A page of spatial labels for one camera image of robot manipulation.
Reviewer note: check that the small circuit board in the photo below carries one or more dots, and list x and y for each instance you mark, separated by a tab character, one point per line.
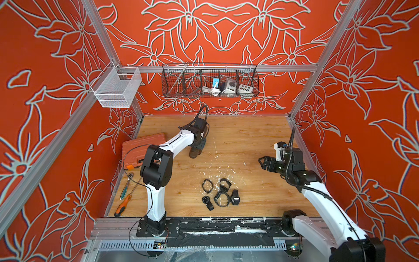
159	245
294	250

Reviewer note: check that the white grey round device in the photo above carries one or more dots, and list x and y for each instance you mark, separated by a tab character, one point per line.
230	87

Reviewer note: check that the black watch placed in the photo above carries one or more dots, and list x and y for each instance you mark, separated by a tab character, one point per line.
224	185

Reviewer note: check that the small circuit board right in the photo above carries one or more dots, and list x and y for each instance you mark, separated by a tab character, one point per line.
294	250

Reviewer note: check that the green handled ratchet wrench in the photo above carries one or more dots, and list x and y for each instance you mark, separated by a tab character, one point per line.
125	189

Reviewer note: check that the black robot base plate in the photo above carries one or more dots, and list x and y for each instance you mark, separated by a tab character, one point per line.
220	232

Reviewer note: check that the dark wooden watch stand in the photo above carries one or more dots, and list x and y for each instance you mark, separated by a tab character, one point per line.
194	152

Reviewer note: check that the small circuit board left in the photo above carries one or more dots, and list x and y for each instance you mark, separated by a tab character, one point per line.
159	245

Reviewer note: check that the black slim round watch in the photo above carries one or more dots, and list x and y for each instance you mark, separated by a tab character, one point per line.
207	186

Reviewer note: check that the white mesh wall basket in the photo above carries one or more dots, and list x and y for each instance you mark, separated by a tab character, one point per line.
114	90

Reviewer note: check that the white box with dots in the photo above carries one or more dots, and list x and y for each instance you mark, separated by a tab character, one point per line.
246	90

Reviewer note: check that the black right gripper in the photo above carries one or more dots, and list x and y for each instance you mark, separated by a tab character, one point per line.
271	160

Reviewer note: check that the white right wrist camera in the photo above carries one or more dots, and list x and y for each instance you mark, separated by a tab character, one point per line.
280	148

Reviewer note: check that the blue white small box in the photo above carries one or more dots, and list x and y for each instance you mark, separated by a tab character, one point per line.
215	83

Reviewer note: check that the black chunky sport watch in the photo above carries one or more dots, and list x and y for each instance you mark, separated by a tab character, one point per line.
222	199

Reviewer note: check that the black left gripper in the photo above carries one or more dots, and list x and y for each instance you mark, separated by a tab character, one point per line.
203	141

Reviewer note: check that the black watch dark red dial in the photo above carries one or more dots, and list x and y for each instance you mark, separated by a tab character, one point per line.
207	201

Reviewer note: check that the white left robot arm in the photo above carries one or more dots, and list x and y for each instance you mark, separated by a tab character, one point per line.
157	166

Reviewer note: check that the black wire wall basket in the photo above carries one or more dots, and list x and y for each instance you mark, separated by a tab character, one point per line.
194	80

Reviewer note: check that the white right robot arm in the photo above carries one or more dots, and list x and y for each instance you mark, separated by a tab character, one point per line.
344	241

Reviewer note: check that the orange plastic tool case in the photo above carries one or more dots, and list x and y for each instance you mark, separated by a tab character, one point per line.
134	151

